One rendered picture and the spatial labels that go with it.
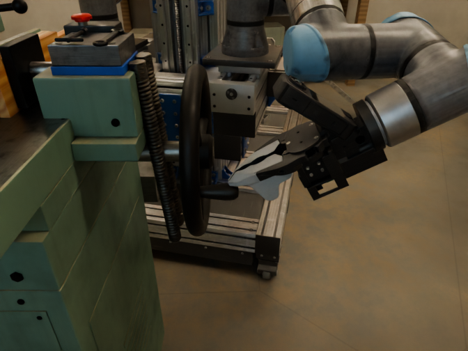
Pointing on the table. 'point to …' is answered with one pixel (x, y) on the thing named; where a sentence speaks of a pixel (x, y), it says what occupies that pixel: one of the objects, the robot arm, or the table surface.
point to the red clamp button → (81, 17)
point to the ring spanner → (107, 37)
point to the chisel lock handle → (14, 6)
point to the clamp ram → (24, 67)
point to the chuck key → (74, 36)
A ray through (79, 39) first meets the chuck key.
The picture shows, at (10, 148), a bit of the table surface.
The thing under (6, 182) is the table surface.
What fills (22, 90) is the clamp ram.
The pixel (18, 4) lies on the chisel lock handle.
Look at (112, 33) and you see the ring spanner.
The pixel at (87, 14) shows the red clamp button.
